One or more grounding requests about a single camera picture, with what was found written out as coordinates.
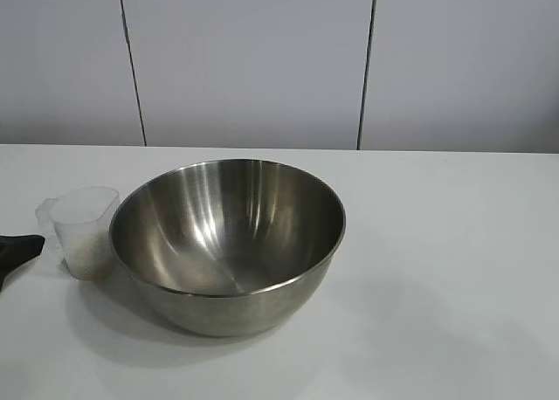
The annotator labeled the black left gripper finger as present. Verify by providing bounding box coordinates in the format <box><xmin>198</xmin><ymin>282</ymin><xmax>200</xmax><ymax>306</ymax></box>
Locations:
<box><xmin>0</xmin><ymin>233</ymin><xmax>47</xmax><ymax>298</ymax></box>

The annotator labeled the clear plastic measuring cup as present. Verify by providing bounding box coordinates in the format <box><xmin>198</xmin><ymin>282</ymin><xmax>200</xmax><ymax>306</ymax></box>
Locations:
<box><xmin>34</xmin><ymin>186</ymin><xmax>121</xmax><ymax>282</ymax></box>

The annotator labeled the stainless steel mixing bowl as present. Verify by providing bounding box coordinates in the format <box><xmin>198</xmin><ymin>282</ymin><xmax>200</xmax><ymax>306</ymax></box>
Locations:
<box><xmin>107</xmin><ymin>156</ymin><xmax>348</xmax><ymax>338</ymax></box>

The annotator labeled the white uncooked rice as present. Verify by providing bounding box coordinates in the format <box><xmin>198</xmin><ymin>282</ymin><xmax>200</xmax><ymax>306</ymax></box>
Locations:
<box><xmin>64</xmin><ymin>237</ymin><xmax>113</xmax><ymax>281</ymax></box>

